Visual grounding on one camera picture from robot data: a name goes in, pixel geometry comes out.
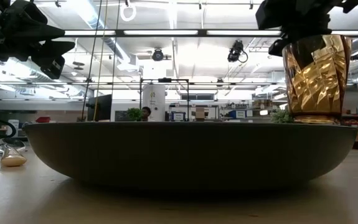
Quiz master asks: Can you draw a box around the amber faceted glass cup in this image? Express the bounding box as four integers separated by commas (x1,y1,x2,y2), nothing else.
281,34,353,124

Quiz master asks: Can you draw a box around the round black ceiling camera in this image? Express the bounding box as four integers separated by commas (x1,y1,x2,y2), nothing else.
151,47,165,62

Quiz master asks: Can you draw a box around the black overhead frame beam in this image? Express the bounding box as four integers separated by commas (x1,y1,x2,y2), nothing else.
62,29,358,39

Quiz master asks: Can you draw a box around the white cylindrical column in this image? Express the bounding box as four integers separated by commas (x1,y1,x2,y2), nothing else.
142,84,167,122

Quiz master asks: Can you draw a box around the thin dark hanging cable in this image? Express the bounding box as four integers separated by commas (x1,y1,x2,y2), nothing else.
111,0,121,98

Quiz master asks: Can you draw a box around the blue and white sign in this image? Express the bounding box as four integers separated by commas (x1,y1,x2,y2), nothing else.
228,109,248,120
170,111,186,122

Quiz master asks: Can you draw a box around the large dark round plate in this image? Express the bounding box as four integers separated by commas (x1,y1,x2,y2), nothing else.
22,121,358,189

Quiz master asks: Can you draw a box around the black ceiling camera with cable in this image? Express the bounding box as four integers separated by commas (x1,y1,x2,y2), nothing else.
227,39,249,64

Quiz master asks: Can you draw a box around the green potted plant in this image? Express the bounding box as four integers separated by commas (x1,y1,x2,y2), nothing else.
270,108,295,124
126,107,143,122

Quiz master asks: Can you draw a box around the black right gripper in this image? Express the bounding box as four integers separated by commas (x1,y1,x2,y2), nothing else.
255,0,358,75

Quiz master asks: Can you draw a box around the person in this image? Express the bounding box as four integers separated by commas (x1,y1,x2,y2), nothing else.
141,106,153,122

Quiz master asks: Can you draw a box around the silver spoon with pale handle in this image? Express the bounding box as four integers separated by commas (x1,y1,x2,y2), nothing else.
0,138,28,167

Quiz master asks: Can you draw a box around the white hanging cable loop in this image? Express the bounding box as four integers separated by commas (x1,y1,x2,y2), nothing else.
119,0,137,22

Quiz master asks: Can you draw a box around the black hanging cable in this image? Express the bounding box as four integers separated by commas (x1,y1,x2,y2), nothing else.
81,0,103,122

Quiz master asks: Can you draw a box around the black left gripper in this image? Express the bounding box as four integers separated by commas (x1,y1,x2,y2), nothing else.
0,0,76,80

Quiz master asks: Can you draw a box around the black computer monitor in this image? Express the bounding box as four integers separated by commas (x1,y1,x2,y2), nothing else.
86,94,113,122

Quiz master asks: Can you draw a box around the white container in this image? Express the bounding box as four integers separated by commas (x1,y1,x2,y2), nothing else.
6,119,21,138

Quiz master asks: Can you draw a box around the brown cardboard box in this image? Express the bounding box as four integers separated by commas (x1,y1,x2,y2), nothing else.
194,107,206,122

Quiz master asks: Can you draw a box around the yellow hanging cable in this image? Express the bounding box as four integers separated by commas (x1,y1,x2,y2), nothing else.
93,0,109,122

